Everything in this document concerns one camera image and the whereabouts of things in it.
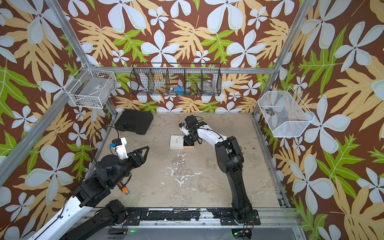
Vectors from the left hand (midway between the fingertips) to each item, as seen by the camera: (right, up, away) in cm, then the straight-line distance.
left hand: (147, 148), depth 68 cm
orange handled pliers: (-17, -25, +14) cm, 33 cm away
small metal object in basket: (+67, +19, +18) cm, 72 cm away
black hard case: (-22, +14, +45) cm, 52 cm away
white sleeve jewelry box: (+10, 0, +32) cm, 33 cm away
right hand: (+18, +2, +33) cm, 38 cm away
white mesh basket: (+74, +16, +16) cm, 78 cm away
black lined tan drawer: (+17, -2, +23) cm, 29 cm away
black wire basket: (+9, +41, +29) cm, 51 cm away
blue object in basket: (+12, +33, +27) cm, 45 cm away
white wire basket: (-38, +32, +17) cm, 53 cm away
